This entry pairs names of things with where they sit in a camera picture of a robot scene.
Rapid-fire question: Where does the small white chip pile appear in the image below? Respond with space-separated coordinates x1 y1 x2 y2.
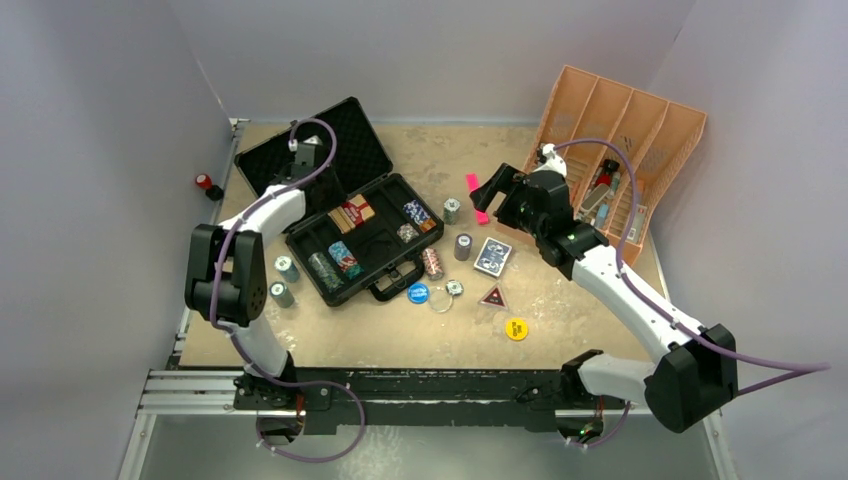
445 280 464 297

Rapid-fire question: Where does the yellow round button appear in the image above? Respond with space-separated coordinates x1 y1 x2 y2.
504 318 529 342

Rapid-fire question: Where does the orange chip stack in case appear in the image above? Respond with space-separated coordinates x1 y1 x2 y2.
419 218 437 233

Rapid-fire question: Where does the green white chip stack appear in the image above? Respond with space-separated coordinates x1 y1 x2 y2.
443 198 461 225

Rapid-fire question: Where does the red emergency stop button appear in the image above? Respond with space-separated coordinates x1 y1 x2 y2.
195 174 224 202

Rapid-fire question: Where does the purple chip stack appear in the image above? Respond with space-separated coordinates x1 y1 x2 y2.
454 233 473 261

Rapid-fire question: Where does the light blue red chip stack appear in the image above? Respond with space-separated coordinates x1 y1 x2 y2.
328 241 364 279

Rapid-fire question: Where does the blue round dealer button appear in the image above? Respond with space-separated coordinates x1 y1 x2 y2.
406 282 430 305

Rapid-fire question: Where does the red Texas Hold'em card box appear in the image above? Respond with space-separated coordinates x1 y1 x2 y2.
327 194 376 234

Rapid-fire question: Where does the peach plastic desk organizer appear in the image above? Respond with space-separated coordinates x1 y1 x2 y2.
531 66 707 265

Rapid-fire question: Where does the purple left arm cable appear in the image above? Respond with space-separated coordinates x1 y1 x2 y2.
208 117 339 392

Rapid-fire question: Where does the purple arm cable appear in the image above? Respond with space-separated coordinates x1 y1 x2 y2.
208 117 339 392
553 137 833 399

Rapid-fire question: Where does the red black item in organizer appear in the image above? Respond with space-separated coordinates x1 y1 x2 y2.
589 158 620 191

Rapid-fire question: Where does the blue white chip stack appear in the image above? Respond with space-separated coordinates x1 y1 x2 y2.
403 200 431 225

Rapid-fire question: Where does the pink highlighter marker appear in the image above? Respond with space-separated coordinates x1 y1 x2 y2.
465 173 490 226

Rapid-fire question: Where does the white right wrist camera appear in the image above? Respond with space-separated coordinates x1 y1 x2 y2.
534 143 567 178

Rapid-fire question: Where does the grey chip stack in case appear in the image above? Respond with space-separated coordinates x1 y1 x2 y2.
397 223 419 243

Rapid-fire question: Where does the red triangular button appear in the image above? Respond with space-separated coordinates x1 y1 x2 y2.
478 283 509 311

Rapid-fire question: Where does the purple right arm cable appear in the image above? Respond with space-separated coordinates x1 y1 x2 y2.
553 137 833 399

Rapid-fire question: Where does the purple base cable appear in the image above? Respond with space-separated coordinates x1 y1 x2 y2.
254 380 368 465

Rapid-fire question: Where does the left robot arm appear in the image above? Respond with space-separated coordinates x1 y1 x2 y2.
184 131 338 409

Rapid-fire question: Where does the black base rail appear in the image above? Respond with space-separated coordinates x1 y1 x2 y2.
139 367 664 439

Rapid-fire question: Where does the green chip stack in case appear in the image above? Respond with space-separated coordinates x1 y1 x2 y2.
308 252 344 292

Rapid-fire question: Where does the red white chip stack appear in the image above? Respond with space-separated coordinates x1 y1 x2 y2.
421 247 444 281

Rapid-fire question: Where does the blue playing card deck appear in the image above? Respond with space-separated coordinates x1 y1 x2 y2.
473 237 513 278

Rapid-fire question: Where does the black poker set case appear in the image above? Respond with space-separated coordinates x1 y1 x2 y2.
235 97 444 307

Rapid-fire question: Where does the clear round disc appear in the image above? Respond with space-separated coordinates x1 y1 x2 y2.
427 288 454 314

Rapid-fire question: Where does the teal chip stack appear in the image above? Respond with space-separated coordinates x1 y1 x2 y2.
268 282 295 309
274 255 300 283

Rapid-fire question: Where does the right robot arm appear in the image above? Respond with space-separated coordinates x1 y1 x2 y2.
470 164 739 433

